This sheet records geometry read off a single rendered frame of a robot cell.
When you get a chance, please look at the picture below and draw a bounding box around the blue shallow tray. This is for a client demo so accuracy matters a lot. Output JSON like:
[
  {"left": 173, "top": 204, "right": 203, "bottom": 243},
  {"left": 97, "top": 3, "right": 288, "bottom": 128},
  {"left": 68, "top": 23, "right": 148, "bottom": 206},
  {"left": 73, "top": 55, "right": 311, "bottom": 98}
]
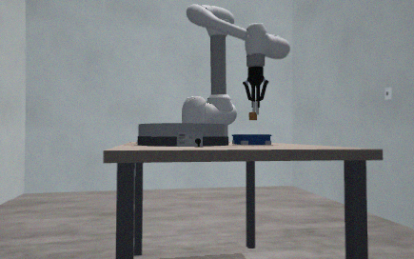
[{"left": 232, "top": 134, "right": 271, "bottom": 145}]

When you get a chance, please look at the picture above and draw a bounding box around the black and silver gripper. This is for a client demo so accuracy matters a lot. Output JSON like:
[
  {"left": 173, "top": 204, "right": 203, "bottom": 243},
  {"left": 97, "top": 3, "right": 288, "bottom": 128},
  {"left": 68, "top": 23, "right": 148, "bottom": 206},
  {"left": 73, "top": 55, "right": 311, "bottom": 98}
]
[{"left": 243, "top": 66, "right": 268, "bottom": 115}]

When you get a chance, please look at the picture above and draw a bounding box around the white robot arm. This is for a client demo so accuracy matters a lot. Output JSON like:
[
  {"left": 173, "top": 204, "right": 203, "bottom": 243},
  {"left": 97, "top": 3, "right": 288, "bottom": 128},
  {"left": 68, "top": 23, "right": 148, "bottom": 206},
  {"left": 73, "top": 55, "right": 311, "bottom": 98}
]
[{"left": 182, "top": 4, "right": 290, "bottom": 125}]

